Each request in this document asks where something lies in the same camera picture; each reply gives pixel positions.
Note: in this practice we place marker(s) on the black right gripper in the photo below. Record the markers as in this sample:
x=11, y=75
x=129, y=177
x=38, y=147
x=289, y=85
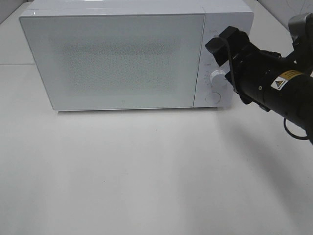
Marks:
x=252, y=71

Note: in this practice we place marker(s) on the white timer knob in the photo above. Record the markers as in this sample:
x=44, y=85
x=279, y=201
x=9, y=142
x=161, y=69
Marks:
x=218, y=79

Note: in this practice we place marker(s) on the round white door button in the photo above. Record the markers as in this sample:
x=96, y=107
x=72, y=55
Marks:
x=213, y=98

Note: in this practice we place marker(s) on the white microwave door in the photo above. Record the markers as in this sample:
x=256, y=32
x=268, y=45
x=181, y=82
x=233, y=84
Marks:
x=116, y=62

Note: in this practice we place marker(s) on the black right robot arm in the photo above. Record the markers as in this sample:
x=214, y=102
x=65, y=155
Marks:
x=281, y=84

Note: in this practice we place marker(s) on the white microwave oven body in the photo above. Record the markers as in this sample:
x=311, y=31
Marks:
x=218, y=15

